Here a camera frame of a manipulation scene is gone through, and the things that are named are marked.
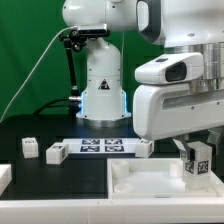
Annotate white front obstacle wall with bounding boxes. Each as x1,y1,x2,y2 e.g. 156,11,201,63
0,198,224,224

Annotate white left obstacle wall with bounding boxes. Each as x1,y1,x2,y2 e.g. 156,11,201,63
0,164,12,196

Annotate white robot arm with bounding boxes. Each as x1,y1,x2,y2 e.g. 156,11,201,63
62,0,224,161

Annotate white obstacle wall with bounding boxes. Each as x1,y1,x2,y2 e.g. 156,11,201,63
0,164,12,196
0,198,224,224

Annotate grey mounted camera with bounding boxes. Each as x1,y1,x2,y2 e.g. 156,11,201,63
77,24,110,37

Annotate white cable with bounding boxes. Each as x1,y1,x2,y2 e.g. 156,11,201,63
0,25,80,124

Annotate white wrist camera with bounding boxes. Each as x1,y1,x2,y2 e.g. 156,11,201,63
135,52,204,85

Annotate black cable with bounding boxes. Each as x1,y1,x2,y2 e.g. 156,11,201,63
33,97,73,116

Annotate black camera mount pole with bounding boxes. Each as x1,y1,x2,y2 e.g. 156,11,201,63
59,31,86,117

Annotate white square tabletop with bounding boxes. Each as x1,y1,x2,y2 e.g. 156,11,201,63
107,158,224,199

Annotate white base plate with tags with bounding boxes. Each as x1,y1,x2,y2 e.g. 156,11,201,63
63,138,139,154

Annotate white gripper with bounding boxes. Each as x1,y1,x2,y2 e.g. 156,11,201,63
133,83,224,162

